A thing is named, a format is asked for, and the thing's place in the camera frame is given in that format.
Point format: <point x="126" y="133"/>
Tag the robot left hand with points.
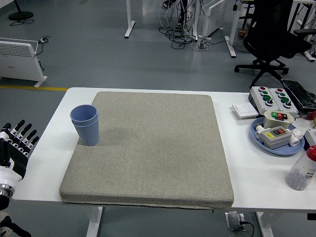
<point x="17" y="158"/>

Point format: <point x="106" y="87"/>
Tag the blue ribbed plastic cup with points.
<point x="84" y="112"/>
<point x="87" y="135"/>

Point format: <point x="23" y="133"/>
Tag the white push-button control box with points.
<point x="292" y="110"/>
<point x="258" y="100"/>

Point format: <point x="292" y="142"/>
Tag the white panel heater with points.
<point x="19" y="64"/>
<point x="213" y="17"/>

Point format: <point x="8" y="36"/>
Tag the white table leg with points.
<point x="93" y="222"/>
<point x="265" y="225"/>

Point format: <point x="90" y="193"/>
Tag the white power strip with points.
<point x="202" y="46"/>
<point x="45" y="39"/>

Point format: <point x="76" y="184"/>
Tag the black fan stand base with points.
<point x="21" y="15"/>

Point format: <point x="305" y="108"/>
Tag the grey-brown fabric mat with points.
<point x="160" y="148"/>

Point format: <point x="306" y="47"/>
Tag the white desk leg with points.
<point x="232" y="37"/>
<point x="129" y="24"/>

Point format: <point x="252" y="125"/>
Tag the person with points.
<point x="182" y="10"/>

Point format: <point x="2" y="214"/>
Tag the grey floor socket box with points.
<point x="233" y="221"/>

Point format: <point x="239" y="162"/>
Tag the white box green red buttons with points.
<point x="271" y="122"/>

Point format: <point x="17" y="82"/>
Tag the small brown pot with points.
<point x="242" y="33"/>

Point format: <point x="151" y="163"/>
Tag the grey box yellow red buttons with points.
<point x="276" y="140"/>

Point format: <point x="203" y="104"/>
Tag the blue round plate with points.
<point x="284" y="151"/>

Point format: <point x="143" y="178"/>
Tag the black office chair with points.
<point x="269" y="29"/>

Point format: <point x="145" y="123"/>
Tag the clear bottle red cap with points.
<point x="300" y="172"/>

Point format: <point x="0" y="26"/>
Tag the black wrapped keyboard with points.
<point x="298" y="93"/>

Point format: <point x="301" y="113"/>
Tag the white wall switch plate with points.
<point x="244" y="109"/>

